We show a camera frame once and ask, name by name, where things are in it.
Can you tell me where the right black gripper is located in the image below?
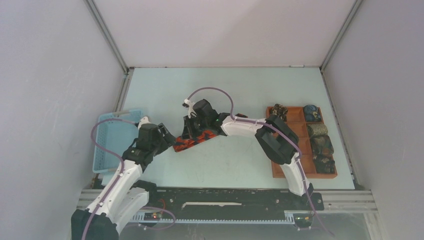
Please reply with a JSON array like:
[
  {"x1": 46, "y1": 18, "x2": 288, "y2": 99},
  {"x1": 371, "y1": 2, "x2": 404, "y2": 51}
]
[{"x1": 181, "y1": 113, "x2": 210, "y2": 140}]

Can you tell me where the orange navy striped tie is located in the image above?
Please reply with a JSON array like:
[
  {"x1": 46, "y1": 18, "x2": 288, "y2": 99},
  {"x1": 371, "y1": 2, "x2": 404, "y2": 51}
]
[{"x1": 172, "y1": 113, "x2": 249, "y2": 154}]

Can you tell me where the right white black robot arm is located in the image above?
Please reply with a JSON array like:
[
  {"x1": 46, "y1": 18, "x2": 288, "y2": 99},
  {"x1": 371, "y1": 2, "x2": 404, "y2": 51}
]
[{"x1": 180, "y1": 99, "x2": 313, "y2": 209}]

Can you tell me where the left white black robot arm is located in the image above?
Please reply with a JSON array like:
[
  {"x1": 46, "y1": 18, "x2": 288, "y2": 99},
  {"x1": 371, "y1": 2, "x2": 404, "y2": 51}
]
[{"x1": 71, "y1": 117, "x2": 176, "y2": 240}]

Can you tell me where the light blue plastic basket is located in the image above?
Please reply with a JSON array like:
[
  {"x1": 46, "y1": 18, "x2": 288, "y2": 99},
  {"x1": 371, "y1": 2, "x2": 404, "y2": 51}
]
[{"x1": 92, "y1": 108, "x2": 144, "y2": 174}]

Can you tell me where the brown floral rolled tie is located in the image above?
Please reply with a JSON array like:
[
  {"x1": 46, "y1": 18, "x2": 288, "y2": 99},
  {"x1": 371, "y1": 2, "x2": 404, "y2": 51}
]
[{"x1": 270, "y1": 103, "x2": 289, "y2": 122}]

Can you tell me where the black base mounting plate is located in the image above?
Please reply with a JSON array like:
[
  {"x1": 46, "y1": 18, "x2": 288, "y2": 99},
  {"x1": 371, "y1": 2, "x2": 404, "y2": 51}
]
[{"x1": 134, "y1": 187, "x2": 324, "y2": 223}]

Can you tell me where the blue patterned rolled tie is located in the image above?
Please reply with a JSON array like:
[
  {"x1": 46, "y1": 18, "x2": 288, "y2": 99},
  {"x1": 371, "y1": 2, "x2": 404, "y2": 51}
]
[{"x1": 303, "y1": 104, "x2": 323, "y2": 123}]

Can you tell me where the gold patterned rolled tie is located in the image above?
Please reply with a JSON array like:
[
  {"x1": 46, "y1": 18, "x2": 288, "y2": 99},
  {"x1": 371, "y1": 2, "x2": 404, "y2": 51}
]
[{"x1": 307, "y1": 123, "x2": 329, "y2": 138}]

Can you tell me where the dark green rolled tie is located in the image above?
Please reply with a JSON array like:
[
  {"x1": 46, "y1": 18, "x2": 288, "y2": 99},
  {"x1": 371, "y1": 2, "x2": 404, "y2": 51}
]
[{"x1": 310, "y1": 135, "x2": 334, "y2": 156}]

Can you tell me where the dark floral rolled tie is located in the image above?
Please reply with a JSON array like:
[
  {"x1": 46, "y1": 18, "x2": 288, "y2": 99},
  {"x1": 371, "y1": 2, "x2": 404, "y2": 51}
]
[{"x1": 312, "y1": 155, "x2": 336, "y2": 174}]

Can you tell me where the white slotted cable duct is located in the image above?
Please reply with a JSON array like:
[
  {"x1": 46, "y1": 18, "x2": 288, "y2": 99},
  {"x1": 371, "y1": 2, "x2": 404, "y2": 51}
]
[{"x1": 132, "y1": 211, "x2": 296, "y2": 225}]

